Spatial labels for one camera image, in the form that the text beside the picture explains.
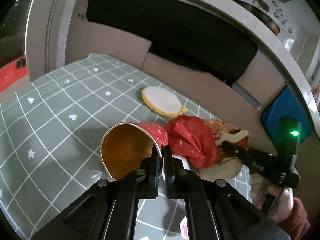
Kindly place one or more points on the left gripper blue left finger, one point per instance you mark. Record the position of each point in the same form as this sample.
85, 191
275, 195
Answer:
149, 184

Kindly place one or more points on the yellow nabati snack wrapper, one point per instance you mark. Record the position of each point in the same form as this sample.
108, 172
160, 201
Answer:
227, 132

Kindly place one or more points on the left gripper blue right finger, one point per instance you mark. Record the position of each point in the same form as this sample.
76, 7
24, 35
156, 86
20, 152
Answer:
178, 180

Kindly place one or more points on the black wok with wooden handle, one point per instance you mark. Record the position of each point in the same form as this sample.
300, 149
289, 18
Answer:
263, 17

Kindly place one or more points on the round white yellow pad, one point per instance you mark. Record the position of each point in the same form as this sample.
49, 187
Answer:
162, 102

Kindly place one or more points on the black hanging towel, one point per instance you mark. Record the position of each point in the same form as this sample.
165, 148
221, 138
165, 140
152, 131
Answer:
180, 33

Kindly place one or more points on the red paper cup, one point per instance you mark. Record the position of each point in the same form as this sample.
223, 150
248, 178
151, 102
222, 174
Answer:
126, 144

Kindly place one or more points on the person right hand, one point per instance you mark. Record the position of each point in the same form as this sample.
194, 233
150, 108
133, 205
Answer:
284, 202

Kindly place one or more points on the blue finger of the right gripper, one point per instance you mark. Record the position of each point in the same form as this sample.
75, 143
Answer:
238, 149

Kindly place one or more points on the trash bin with beige bag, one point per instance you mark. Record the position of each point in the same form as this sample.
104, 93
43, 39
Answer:
227, 169

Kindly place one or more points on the red plastic bag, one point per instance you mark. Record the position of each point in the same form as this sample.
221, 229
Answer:
191, 138

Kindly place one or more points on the red floor mat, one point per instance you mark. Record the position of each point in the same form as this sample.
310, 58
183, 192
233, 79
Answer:
12, 72

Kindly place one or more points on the blue hanging towel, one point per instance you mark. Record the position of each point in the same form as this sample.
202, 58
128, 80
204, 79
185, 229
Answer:
285, 104

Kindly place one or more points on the green grid tablecloth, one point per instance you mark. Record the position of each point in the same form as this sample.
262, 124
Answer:
51, 132

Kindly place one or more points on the white tissue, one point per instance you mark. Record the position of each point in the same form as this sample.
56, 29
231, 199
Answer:
184, 161

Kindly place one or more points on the dark red sleeve forearm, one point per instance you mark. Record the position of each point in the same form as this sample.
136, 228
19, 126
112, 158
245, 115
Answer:
297, 224

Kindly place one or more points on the grey kitchen countertop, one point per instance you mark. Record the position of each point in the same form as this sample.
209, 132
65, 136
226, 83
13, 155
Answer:
236, 15

